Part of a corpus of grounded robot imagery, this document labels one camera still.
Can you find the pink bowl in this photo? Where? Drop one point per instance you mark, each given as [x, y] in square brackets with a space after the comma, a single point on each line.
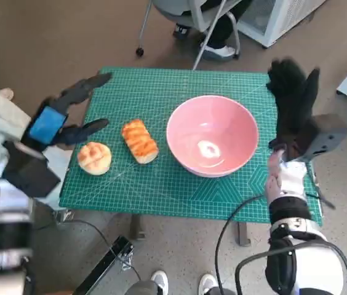
[192, 123]

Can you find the long orange striped toy bread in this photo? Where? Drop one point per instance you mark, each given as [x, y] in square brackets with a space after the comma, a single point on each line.
[139, 141]

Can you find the seated person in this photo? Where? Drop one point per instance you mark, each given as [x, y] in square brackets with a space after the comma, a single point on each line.
[222, 27]

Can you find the grey table leg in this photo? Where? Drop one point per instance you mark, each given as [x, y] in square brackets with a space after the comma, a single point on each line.
[243, 233]
[137, 227]

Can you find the black metal bar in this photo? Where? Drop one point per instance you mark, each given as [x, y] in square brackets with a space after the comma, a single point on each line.
[106, 264]

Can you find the white cabinet with grille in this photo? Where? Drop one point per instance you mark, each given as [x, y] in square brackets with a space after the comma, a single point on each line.
[284, 18]

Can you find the green cutting mat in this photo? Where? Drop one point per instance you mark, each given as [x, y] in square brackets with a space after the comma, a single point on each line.
[161, 190]

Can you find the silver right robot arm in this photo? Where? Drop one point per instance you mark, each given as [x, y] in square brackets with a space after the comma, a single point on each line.
[296, 261]

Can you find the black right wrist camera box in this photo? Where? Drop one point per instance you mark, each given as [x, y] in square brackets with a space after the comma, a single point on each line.
[324, 135]

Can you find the round pale toy bread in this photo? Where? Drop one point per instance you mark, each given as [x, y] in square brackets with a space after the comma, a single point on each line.
[95, 158]

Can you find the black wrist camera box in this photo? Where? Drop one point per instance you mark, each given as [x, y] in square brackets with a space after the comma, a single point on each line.
[324, 135]
[29, 175]

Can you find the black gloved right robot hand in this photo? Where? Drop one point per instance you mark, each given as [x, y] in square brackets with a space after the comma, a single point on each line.
[290, 98]

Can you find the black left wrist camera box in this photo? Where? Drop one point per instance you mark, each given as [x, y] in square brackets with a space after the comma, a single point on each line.
[29, 175]

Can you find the grey office chair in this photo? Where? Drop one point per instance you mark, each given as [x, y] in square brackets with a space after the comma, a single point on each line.
[198, 15]

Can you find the white shoe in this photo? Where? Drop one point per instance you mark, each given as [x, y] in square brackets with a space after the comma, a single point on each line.
[160, 279]
[207, 282]

